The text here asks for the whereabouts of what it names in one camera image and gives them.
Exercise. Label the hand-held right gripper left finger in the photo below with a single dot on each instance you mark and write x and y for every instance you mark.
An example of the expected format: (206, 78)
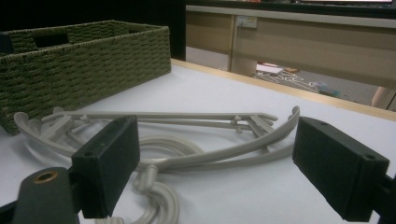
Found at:
(106, 168)

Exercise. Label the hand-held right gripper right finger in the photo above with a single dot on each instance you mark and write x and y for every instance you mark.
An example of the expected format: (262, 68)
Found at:
(337, 169)

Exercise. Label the green woven basket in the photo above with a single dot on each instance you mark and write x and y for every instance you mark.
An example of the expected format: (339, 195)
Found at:
(77, 71)

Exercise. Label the teal small item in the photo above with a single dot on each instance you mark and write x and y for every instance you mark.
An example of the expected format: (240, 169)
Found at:
(327, 89)

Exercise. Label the white paper sheets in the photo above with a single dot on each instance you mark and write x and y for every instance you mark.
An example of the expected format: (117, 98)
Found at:
(269, 68)

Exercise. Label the beige desk partition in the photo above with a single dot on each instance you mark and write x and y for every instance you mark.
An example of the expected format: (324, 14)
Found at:
(311, 46)

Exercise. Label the white frame parts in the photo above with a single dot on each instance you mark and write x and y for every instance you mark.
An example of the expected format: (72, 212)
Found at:
(289, 80)

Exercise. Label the white wall socket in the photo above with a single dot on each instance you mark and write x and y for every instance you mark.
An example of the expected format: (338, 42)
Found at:
(246, 21)

